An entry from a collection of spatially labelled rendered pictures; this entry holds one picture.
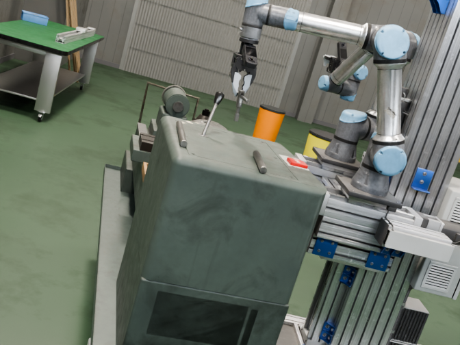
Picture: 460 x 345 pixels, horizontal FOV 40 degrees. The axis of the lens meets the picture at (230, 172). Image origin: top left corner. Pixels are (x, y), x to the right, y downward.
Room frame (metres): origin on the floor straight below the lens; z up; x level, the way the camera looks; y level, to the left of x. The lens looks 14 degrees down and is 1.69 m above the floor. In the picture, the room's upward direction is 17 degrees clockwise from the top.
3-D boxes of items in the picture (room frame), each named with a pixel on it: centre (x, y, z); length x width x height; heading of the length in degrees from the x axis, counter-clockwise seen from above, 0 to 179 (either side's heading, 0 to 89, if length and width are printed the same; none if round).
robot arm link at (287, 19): (2.32, -0.02, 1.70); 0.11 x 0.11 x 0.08; 0
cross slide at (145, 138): (3.03, 0.26, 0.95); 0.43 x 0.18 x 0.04; 104
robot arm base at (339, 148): (2.92, -0.48, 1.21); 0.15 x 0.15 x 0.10
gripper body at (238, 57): (2.32, 0.07, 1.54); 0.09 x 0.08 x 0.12; 16
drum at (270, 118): (8.25, -0.30, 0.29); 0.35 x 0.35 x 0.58
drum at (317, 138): (6.71, -0.91, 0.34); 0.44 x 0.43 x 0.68; 9
